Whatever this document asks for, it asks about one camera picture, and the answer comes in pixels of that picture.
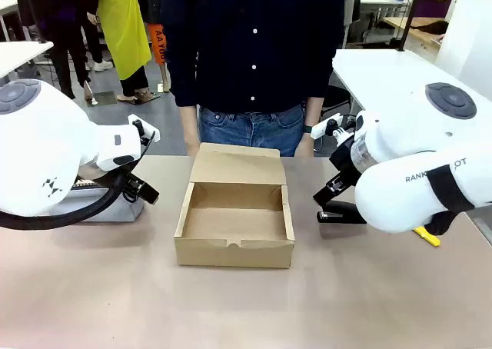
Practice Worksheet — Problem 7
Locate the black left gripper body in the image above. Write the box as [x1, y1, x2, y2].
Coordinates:
[123, 173, 161, 206]

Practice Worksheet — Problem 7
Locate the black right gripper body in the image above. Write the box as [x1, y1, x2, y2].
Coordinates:
[329, 132, 365, 191]

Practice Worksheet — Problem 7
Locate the black stapler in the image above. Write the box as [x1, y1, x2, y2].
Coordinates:
[316, 200, 367, 225]

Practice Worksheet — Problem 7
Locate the grey zipper pouch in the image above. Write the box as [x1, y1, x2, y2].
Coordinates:
[48, 179, 145, 223]

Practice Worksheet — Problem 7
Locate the yellow utility knife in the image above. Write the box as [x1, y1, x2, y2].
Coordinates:
[413, 225, 441, 248]

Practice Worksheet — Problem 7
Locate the person's right forearm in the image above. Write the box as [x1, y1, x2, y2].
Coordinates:
[178, 105, 201, 145]

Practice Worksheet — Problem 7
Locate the person's left forearm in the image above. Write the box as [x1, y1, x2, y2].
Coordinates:
[303, 96, 326, 128]

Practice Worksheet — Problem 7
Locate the brown cardboard box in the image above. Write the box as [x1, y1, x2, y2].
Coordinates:
[173, 141, 296, 269]

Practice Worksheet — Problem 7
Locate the person's left hand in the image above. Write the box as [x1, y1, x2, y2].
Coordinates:
[294, 131, 315, 158]

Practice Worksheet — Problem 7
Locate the large white table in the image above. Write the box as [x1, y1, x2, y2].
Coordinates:
[331, 48, 492, 115]

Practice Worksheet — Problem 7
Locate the dark floor plate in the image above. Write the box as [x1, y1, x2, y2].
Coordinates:
[85, 91, 118, 106]

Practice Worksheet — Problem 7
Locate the person in dark shirt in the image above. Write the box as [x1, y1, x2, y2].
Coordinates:
[160, 0, 346, 158]

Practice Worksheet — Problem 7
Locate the orange printed banner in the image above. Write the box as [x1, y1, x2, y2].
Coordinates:
[147, 23, 168, 65]

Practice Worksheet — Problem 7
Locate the wooden workbench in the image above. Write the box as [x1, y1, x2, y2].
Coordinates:
[382, 15, 449, 49]

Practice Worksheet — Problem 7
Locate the black pole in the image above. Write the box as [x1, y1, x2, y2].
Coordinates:
[397, 0, 424, 53]

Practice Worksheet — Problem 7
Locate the person in yellow apron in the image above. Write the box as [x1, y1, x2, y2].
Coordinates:
[87, 0, 153, 103]

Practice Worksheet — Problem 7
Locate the person in dark clothes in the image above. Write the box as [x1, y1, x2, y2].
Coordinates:
[22, 0, 95, 106]

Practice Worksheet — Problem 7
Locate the small white table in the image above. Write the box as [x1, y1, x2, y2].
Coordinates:
[0, 40, 55, 80]

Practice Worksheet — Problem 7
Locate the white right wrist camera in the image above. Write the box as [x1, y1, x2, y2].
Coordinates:
[310, 112, 357, 141]

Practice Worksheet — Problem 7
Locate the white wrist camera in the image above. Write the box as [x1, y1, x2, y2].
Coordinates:
[127, 114, 160, 147]
[310, 112, 357, 141]

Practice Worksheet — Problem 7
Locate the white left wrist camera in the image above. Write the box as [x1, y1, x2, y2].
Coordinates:
[127, 114, 160, 147]

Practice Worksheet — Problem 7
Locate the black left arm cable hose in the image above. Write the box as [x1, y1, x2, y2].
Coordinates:
[0, 163, 134, 231]

